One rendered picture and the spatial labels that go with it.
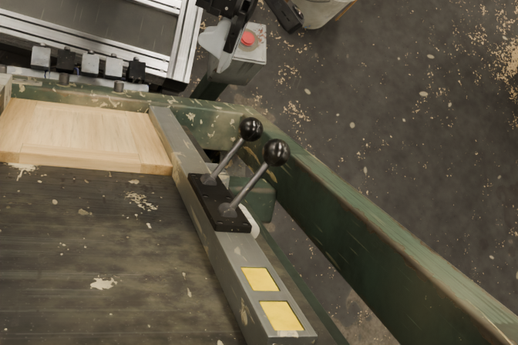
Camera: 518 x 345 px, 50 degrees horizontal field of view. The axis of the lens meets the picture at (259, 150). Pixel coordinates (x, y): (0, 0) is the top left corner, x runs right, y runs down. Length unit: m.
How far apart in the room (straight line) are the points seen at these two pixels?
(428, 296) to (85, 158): 0.60
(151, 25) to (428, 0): 1.62
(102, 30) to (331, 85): 1.10
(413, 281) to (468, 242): 2.19
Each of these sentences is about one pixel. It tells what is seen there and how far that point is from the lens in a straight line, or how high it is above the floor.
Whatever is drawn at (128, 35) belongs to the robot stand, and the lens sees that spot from 2.23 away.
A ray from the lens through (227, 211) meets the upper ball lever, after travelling 0.73.
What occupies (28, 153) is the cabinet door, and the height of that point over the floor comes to 1.24.
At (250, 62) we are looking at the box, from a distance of 1.48.
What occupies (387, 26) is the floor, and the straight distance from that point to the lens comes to 3.01.
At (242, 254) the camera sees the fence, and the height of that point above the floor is 1.57.
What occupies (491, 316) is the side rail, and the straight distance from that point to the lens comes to 0.67.
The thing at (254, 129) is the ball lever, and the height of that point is 1.46.
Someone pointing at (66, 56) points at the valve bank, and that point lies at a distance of 1.57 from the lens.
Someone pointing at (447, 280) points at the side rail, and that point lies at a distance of 0.72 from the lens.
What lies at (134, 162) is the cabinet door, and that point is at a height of 1.24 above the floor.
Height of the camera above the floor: 2.20
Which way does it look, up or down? 65 degrees down
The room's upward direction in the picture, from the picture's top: 54 degrees clockwise
